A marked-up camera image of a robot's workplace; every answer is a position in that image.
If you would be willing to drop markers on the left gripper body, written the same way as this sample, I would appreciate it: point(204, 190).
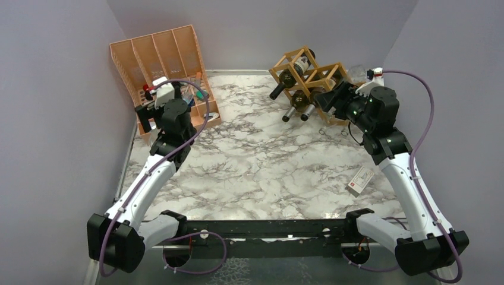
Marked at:
point(145, 113)

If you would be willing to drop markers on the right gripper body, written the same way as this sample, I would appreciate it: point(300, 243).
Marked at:
point(352, 107)

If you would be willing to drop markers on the clear glass bottle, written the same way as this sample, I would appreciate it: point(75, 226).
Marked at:
point(357, 75)

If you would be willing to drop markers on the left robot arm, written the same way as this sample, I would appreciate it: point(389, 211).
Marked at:
point(118, 239)

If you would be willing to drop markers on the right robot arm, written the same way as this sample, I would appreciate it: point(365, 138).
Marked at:
point(430, 242)

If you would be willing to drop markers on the wooden wine rack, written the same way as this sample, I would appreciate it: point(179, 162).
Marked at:
point(299, 70)

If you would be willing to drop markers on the green small box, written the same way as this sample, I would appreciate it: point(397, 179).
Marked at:
point(202, 95)

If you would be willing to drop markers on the orange plastic file organizer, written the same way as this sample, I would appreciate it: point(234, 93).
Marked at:
point(171, 54)

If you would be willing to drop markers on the small white cardboard box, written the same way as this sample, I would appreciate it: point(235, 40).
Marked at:
point(360, 181)

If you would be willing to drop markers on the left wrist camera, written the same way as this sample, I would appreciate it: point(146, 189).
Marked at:
point(160, 92)

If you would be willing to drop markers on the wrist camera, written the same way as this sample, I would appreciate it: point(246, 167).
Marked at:
point(160, 92)
point(375, 77)

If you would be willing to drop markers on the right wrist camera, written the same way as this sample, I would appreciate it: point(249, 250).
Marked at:
point(375, 77)

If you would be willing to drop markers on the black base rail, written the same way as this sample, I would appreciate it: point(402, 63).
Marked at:
point(212, 239)

